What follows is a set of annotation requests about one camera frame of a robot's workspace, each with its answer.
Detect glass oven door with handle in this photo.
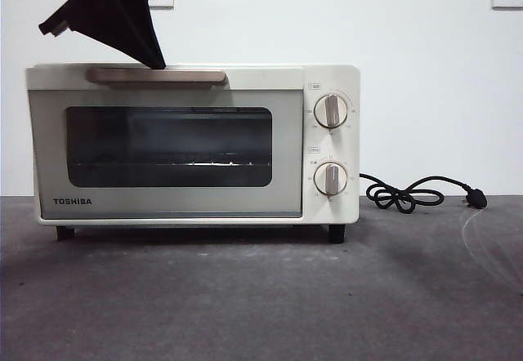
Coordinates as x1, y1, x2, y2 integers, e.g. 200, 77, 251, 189
26, 66, 304, 220

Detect cream oven control knob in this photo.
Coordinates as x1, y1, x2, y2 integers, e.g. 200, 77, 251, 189
313, 94, 349, 129
313, 162, 348, 197

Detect cream Toshiba toaster oven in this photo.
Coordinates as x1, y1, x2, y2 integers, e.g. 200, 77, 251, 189
25, 63, 361, 243

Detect metal wire oven rack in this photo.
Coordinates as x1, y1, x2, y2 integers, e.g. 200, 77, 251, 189
77, 159, 266, 168

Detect black power cable with plug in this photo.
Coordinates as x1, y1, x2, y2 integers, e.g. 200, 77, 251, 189
358, 172, 489, 214

